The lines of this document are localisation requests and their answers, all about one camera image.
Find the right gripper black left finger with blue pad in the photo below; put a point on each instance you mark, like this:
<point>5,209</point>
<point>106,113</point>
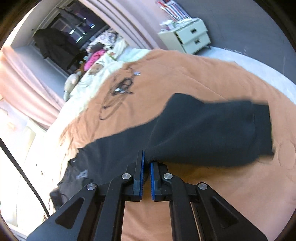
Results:
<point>96,211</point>

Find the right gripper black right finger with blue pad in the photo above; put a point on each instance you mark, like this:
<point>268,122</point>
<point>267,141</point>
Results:
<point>198,212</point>

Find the black t-shirt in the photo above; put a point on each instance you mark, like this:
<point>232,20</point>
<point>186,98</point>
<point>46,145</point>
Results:
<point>220,134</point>

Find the orange-brown blanket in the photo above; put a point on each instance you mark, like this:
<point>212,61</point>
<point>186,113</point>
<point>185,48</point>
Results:
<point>263,191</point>

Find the cream quilt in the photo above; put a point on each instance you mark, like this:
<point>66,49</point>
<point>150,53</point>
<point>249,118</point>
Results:
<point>91,81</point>

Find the beige plush toy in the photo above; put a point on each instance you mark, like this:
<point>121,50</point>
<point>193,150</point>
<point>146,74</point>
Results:
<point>70,83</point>

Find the pink curtain left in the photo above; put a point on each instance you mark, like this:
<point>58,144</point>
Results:
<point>25,92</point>

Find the pink curtain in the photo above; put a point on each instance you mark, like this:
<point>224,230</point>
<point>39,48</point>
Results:
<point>25,92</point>
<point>138,22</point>

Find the pink garment on bed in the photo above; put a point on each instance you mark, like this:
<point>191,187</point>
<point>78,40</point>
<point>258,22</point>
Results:
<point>93,58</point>

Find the cream bedside cabinet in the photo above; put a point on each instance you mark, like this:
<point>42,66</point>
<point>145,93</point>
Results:
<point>187,37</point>

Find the dark hanging coat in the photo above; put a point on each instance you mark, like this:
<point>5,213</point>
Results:
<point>55,45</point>

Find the floral pillow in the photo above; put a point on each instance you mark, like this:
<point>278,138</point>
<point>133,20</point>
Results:
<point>107,38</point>

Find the pink curtain right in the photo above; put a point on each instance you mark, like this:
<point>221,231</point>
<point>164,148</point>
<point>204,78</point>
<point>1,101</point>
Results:
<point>138,22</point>

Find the striped bag on cabinet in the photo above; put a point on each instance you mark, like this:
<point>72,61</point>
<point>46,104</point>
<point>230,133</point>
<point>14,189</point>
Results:
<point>173,10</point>

